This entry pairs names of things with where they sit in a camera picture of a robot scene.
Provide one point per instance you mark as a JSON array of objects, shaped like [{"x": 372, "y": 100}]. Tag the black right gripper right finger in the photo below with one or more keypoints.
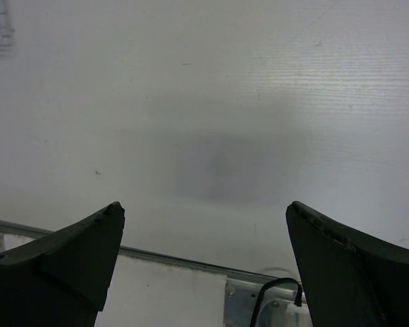
[{"x": 349, "y": 277}]

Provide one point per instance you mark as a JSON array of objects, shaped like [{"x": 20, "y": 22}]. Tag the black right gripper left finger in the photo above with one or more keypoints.
[{"x": 62, "y": 279}]

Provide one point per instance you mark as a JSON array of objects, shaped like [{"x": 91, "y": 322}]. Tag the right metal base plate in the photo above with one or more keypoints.
[{"x": 260, "y": 300}]

